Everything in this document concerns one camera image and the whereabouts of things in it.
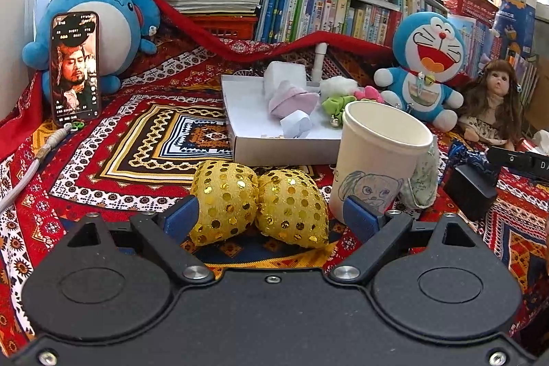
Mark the blue printed carton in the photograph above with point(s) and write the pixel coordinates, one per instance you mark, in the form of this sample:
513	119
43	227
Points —
514	23

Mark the white cardboard box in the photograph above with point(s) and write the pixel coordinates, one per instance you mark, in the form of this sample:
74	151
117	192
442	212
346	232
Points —
278	149

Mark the plain red cloth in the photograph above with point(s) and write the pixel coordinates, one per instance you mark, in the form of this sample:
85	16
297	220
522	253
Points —
257	48

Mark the black charger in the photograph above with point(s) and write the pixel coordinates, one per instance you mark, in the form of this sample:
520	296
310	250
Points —
469	188

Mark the row of standing books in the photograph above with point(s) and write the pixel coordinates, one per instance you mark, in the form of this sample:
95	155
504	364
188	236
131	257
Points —
334	14

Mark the blue robot cat plush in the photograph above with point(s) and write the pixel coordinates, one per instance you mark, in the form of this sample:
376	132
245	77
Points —
429	44

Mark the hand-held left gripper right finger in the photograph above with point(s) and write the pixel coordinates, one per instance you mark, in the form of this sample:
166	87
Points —
362	218

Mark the pink scrunchie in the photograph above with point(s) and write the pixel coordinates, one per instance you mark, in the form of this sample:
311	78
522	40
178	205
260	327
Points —
369	93

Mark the white fluffy toy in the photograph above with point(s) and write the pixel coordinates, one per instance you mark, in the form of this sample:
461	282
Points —
339	85

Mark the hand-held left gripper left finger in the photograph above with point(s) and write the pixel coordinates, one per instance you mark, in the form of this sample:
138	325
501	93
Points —
182	216

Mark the smartphone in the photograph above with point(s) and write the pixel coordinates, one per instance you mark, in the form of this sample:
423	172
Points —
75	66

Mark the white plastic pipe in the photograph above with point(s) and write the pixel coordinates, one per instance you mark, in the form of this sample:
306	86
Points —
319	61

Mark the red printed blanket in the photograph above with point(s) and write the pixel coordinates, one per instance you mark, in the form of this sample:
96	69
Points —
128	126

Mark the round blue plush toy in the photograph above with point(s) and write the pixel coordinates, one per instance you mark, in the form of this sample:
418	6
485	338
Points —
116	6

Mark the floral pale green scrunchie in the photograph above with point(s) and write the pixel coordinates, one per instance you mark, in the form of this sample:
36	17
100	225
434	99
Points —
422	177

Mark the gold sequin scrunchie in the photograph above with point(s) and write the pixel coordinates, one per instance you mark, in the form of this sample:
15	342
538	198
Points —
227	194

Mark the blue patterned cloth scrunchie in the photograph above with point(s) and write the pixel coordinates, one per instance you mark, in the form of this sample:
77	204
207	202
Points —
465	153

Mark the paper cup with drawing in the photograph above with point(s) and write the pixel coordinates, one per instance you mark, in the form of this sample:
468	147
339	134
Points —
377	160

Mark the orange plastic crate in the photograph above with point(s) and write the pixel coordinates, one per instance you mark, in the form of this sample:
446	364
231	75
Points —
223	27

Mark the brown-haired doll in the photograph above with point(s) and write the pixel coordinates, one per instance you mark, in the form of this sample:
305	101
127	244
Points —
497	83

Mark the pale pink cloth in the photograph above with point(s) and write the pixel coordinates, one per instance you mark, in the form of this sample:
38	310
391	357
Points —
291	102

